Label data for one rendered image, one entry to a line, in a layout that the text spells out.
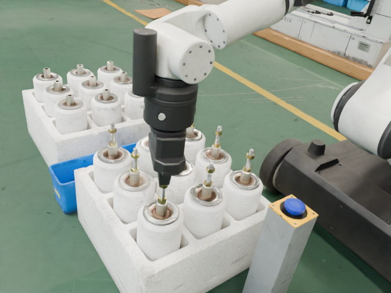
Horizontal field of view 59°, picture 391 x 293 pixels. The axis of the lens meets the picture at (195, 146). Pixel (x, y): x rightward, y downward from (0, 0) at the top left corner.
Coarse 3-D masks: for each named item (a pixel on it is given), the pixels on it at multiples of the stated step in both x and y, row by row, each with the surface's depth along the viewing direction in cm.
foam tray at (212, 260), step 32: (96, 192) 85; (96, 224) 86; (128, 224) 78; (224, 224) 84; (256, 224) 83; (128, 256) 72; (192, 256) 73; (224, 256) 82; (128, 288) 77; (160, 288) 72; (192, 288) 80
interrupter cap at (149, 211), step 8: (144, 208) 72; (152, 208) 72; (168, 208) 73; (176, 208) 73; (144, 216) 70; (152, 216) 70; (160, 216) 71; (168, 216) 71; (176, 216) 71; (160, 224) 69; (168, 224) 69
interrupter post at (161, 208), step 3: (159, 204) 70; (162, 204) 70; (165, 204) 70; (156, 207) 71; (159, 207) 70; (162, 207) 70; (165, 207) 70; (156, 210) 71; (159, 210) 70; (162, 210) 70; (165, 210) 71; (156, 213) 72; (159, 213) 71; (162, 213) 71; (165, 213) 71
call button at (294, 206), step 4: (288, 200) 68; (292, 200) 68; (296, 200) 68; (284, 204) 68; (288, 204) 67; (292, 204) 67; (296, 204) 67; (300, 204) 67; (304, 204) 67; (288, 208) 66; (292, 208) 66; (296, 208) 66; (300, 208) 66; (304, 208) 66; (292, 212) 66; (296, 212) 66; (300, 212) 66
